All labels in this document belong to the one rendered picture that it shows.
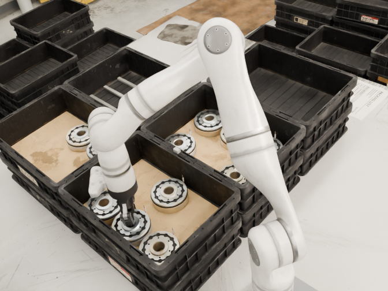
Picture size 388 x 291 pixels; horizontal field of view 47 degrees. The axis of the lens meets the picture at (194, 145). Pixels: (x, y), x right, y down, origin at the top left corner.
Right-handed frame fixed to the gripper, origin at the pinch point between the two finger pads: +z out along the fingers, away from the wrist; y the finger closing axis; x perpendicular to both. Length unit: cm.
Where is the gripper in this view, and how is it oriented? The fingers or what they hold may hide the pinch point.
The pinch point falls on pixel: (131, 216)
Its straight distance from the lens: 122.6
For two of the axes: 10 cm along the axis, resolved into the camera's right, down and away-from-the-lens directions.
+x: -9.9, 1.3, 0.0
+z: 1.0, 7.2, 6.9
